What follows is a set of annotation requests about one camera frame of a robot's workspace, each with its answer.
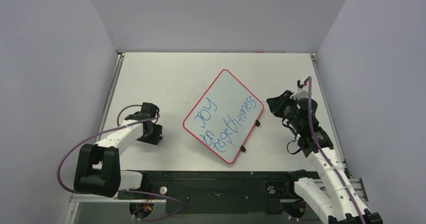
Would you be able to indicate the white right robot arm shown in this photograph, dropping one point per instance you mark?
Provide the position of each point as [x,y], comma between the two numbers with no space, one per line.
[339,202]

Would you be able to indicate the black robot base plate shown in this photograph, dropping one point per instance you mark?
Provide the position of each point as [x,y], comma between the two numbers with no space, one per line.
[225,192]

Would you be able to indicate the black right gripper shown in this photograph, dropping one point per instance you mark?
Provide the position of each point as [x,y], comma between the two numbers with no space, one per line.
[284,103]

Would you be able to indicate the pink framed whiteboard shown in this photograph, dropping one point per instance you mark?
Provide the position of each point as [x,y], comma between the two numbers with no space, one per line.
[224,116]

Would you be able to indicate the aluminium frame rail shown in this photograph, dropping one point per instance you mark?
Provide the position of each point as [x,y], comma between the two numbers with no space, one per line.
[355,187]

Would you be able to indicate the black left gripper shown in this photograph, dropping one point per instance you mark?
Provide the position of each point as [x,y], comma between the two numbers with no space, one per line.
[154,139]

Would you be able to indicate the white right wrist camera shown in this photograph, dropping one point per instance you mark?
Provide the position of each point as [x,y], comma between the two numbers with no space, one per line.
[302,90]

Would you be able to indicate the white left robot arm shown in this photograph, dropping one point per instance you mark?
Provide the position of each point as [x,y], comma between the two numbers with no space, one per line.
[98,169]

